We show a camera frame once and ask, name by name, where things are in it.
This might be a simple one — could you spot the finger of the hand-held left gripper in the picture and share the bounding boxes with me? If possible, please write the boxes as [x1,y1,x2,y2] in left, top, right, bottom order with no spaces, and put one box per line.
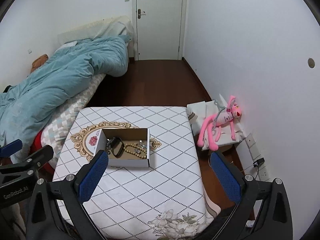
[0,139,23,157]
[0,144,55,179]

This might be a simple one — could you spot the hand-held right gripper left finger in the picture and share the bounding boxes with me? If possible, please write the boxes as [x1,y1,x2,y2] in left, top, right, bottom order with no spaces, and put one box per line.
[25,150,110,240]

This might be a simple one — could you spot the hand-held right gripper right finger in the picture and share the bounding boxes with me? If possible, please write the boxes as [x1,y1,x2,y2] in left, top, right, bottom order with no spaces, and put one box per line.
[209,152,293,240]

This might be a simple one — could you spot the black smart band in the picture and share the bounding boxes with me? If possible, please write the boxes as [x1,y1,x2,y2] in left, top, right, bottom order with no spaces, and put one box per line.
[110,137,125,158]

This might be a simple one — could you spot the cardboard box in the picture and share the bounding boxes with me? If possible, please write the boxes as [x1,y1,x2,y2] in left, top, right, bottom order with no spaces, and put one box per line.
[96,127,150,168]

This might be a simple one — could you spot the wooden bead bracelet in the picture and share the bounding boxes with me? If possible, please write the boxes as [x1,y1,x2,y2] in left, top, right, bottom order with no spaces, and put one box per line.
[122,142,148,159]

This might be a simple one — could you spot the red blanket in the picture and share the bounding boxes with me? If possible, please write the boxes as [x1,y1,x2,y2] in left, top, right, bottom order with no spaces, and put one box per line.
[31,130,59,173]

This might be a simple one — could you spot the dark grey fleece pants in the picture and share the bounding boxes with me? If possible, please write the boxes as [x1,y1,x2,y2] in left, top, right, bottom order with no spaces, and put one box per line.
[200,204,254,240]

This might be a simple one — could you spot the pink plush toy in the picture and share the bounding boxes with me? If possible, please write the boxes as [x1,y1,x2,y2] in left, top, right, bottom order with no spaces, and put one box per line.
[197,95,242,152]

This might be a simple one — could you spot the diamond patterned tablecloth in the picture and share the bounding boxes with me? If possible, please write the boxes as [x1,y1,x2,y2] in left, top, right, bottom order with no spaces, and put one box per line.
[52,106,220,240]

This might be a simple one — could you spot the checkered bed sheet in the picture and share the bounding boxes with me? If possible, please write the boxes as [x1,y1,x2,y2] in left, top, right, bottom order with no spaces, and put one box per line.
[40,72,105,153]

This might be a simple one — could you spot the white paper bag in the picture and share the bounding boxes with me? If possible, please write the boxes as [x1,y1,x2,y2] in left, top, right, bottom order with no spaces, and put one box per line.
[187,94,247,151]

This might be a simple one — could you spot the light blue duvet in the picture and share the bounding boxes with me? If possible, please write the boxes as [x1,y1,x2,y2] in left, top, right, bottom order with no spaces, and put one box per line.
[0,35,133,145]

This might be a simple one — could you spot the brown plush toy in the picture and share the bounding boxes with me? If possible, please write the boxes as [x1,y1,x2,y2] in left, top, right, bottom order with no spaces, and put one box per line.
[31,54,49,73]

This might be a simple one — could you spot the cream quilted pillow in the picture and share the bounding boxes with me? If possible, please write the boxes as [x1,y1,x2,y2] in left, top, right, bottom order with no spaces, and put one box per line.
[57,16,133,43]

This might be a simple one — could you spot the white door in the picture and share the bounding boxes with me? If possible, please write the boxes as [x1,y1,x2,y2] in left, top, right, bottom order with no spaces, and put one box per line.
[136,0,188,61]

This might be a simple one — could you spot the thin charger cable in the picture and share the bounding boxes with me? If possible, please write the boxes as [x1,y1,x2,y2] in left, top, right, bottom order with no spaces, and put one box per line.
[239,164,256,175]

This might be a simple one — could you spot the white wall socket plate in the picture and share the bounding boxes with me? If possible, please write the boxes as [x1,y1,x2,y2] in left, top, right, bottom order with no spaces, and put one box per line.
[245,133,262,159]
[257,166,270,182]

